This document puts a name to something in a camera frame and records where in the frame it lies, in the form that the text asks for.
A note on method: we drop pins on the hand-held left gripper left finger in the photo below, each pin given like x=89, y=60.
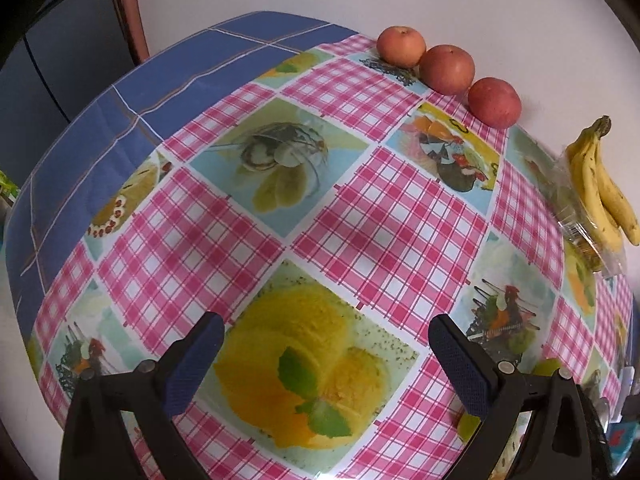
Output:
x=200, y=360

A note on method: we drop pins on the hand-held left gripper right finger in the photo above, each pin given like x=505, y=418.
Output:
x=457, y=367

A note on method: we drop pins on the silver metal plate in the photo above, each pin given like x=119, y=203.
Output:
x=600, y=435

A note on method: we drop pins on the red and blue packet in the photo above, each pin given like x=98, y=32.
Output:
x=622, y=440

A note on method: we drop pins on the clear plastic clamshell box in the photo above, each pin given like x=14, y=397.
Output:
x=575, y=220

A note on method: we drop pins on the pink checked printed tablecloth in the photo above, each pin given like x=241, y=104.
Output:
x=310, y=200

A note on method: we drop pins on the yellow banana bunch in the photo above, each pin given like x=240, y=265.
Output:
x=600, y=190

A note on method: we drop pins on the colourful printed box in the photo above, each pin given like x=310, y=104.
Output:
x=7, y=187

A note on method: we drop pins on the small pale red apple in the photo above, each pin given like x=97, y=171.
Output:
x=400, y=45

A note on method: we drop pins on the dark blue panel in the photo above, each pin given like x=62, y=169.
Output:
x=60, y=60

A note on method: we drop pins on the reddish wooden chair back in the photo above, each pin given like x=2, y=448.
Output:
x=131, y=15

